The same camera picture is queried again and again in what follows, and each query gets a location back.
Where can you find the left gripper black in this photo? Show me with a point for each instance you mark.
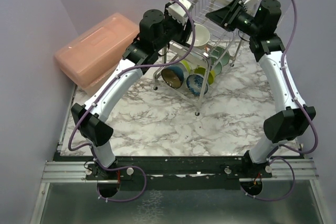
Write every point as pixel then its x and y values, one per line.
pixel 184 31

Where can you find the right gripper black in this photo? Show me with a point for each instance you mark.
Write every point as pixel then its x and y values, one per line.
pixel 226 16

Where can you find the plain white bowl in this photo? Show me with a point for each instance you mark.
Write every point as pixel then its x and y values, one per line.
pixel 202 36

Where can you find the mint green brown-rimmed bowl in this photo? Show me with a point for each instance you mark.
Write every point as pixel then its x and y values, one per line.
pixel 219 51

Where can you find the lime green white bowl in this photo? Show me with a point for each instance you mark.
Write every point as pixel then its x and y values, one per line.
pixel 185 66

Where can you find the dark teal beige bowl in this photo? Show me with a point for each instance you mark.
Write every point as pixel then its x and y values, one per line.
pixel 173 76

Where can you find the stainless steel dish rack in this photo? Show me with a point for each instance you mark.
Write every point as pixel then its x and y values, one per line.
pixel 200 60

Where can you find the blue white patterned bowl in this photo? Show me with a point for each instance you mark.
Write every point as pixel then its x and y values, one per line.
pixel 194 83

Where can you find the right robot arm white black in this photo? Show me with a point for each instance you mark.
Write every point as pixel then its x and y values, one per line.
pixel 292 115

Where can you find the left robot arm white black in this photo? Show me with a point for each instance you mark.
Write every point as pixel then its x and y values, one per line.
pixel 90 118

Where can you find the pink plastic storage box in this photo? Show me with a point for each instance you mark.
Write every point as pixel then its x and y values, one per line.
pixel 91 58

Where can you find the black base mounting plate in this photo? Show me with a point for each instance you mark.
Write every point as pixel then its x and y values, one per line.
pixel 140 173

